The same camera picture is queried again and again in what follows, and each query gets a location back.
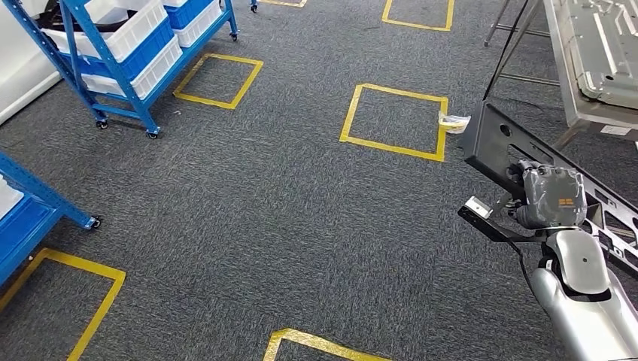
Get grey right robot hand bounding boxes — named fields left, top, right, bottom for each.
left=507, top=159, right=589, bottom=231

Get black plastic mounting part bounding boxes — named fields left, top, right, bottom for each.
left=457, top=101, right=638, bottom=280

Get metal workbench table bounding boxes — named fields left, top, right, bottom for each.
left=483, top=0, right=638, bottom=150

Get blue metal shelf rack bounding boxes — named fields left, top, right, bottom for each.
left=0, top=149, right=103, bottom=287

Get clear plastic bag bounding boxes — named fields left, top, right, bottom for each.
left=437, top=111, right=472, bottom=135

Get thin black pole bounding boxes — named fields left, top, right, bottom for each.
left=482, top=0, right=530, bottom=101

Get grey sheet metal panel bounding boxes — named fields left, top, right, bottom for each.
left=553, top=0, right=638, bottom=111

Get dark grey carpet mat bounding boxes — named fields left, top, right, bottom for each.
left=0, top=0, right=638, bottom=361

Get blue wheeled rack cart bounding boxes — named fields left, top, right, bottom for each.
left=2, top=0, right=259, bottom=141

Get black rubber parts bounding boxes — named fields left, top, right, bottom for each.
left=37, top=0, right=136, bottom=33

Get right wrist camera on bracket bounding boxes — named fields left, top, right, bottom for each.
left=457, top=196, right=549, bottom=244

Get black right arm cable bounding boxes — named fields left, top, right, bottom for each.
left=508, top=241, right=538, bottom=296

